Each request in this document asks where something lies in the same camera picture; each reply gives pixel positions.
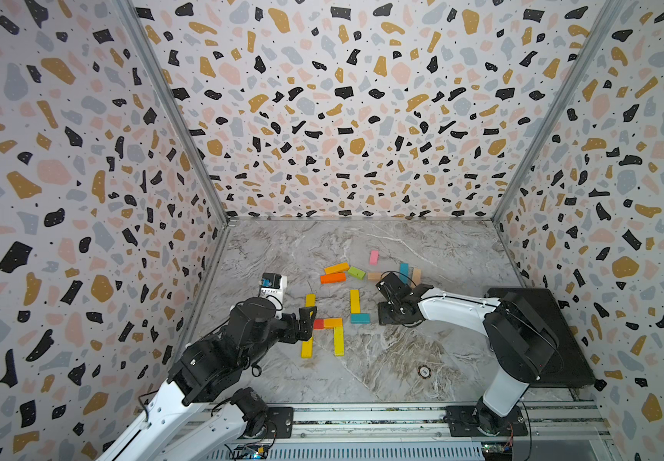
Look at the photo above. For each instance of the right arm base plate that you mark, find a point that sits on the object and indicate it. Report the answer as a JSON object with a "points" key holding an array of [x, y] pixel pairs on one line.
{"points": [[464, 420]]}

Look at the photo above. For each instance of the teal short block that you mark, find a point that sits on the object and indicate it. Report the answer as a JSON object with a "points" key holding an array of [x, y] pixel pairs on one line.
{"points": [[360, 319]]}

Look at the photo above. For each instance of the beige wooden block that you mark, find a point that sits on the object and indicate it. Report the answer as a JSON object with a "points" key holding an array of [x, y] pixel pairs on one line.
{"points": [[417, 276]]}

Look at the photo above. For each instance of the small amber block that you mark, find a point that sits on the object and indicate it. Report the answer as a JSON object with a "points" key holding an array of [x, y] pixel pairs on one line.
{"points": [[333, 323]]}

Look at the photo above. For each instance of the green block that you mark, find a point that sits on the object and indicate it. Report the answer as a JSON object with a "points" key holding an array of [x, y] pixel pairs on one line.
{"points": [[357, 273]]}

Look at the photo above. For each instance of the long yellow block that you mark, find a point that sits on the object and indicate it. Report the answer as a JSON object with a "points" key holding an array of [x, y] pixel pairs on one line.
{"points": [[307, 349], [310, 300]]}

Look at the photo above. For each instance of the amber orange block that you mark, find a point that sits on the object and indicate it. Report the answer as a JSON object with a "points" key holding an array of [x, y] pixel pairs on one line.
{"points": [[337, 268]]}

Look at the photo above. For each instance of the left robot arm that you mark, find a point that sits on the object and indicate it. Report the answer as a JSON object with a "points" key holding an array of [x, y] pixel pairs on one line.
{"points": [[189, 419]]}

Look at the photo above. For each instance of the black case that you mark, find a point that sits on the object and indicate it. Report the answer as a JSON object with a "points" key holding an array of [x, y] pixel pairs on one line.
{"points": [[570, 369]]}

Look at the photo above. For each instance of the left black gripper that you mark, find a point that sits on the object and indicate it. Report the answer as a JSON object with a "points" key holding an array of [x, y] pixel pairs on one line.
{"points": [[295, 333]]}

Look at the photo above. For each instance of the poker chip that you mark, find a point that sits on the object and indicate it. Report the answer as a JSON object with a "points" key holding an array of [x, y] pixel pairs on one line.
{"points": [[424, 372]]}

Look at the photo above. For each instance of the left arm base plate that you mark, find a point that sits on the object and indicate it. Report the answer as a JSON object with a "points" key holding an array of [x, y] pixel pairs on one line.
{"points": [[276, 424]]}

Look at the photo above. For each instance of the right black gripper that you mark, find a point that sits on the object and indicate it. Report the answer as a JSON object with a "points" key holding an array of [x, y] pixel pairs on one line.
{"points": [[381, 314]]}

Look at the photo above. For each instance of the lime yellow block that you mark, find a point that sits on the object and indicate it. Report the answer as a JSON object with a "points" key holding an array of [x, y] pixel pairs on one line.
{"points": [[339, 342]]}

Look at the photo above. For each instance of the teal long block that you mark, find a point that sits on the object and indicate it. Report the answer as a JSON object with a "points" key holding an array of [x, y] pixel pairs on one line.
{"points": [[404, 273]]}

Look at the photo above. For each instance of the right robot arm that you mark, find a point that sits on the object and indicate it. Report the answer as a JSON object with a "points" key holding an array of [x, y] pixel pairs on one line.
{"points": [[521, 340]]}

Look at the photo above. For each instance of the aluminium rail frame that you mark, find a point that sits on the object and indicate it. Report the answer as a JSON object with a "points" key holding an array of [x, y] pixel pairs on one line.
{"points": [[557, 430]]}

